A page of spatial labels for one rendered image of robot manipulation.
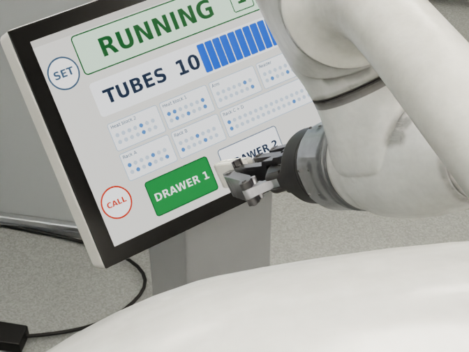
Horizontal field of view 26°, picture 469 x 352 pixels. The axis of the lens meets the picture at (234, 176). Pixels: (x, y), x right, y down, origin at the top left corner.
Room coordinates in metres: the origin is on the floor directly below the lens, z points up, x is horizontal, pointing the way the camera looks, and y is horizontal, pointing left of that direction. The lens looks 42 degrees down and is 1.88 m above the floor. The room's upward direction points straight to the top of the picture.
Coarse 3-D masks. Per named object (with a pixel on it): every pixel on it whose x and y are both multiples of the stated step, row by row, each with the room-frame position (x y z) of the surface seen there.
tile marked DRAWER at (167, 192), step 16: (208, 160) 0.99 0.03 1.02; (160, 176) 0.95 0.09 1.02; (176, 176) 0.96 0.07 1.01; (192, 176) 0.97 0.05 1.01; (208, 176) 0.97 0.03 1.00; (160, 192) 0.94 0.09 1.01; (176, 192) 0.94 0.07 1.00; (192, 192) 0.95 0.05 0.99; (208, 192) 0.96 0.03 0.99; (160, 208) 0.92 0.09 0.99; (176, 208) 0.93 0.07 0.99
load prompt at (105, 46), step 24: (192, 0) 1.13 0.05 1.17; (216, 0) 1.14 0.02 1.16; (240, 0) 1.15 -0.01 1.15; (120, 24) 1.07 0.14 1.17; (144, 24) 1.08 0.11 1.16; (168, 24) 1.09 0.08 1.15; (192, 24) 1.11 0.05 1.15; (216, 24) 1.12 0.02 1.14; (96, 48) 1.04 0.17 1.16; (120, 48) 1.05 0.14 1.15; (144, 48) 1.06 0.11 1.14; (96, 72) 1.02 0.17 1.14
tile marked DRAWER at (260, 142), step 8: (272, 128) 1.05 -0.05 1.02; (248, 136) 1.03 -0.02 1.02; (256, 136) 1.03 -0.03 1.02; (264, 136) 1.04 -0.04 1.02; (272, 136) 1.04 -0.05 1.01; (232, 144) 1.01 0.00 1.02; (240, 144) 1.02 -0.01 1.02; (248, 144) 1.02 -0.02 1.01; (256, 144) 1.03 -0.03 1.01; (264, 144) 1.03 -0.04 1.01; (272, 144) 1.03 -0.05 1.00; (280, 144) 1.04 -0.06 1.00; (224, 152) 1.00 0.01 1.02; (232, 152) 1.01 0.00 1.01; (240, 152) 1.01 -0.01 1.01; (248, 152) 1.01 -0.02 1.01; (256, 152) 1.02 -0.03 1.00; (264, 152) 1.02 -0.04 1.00
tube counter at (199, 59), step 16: (224, 32) 1.12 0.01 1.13; (240, 32) 1.12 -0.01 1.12; (256, 32) 1.13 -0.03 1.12; (192, 48) 1.08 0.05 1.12; (208, 48) 1.09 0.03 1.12; (224, 48) 1.10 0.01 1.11; (240, 48) 1.11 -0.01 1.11; (256, 48) 1.12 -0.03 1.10; (272, 48) 1.13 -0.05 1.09; (176, 64) 1.06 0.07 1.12; (192, 64) 1.07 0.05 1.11; (208, 64) 1.08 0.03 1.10; (224, 64) 1.09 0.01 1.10; (192, 80) 1.05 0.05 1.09
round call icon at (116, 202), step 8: (112, 184) 0.92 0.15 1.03; (120, 184) 0.93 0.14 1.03; (96, 192) 0.91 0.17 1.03; (104, 192) 0.91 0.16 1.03; (112, 192) 0.92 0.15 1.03; (120, 192) 0.92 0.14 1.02; (128, 192) 0.92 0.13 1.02; (104, 200) 0.91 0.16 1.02; (112, 200) 0.91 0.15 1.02; (120, 200) 0.91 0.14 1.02; (128, 200) 0.92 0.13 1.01; (104, 208) 0.90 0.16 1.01; (112, 208) 0.90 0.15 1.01; (120, 208) 0.91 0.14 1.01; (128, 208) 0.91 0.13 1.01; (136, 208) 0.91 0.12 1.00; (104, 216) 0.89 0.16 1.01; (112, 216) 0.90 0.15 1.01; (120, 216) 0.90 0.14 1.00; (128, 216) 0.90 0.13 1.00
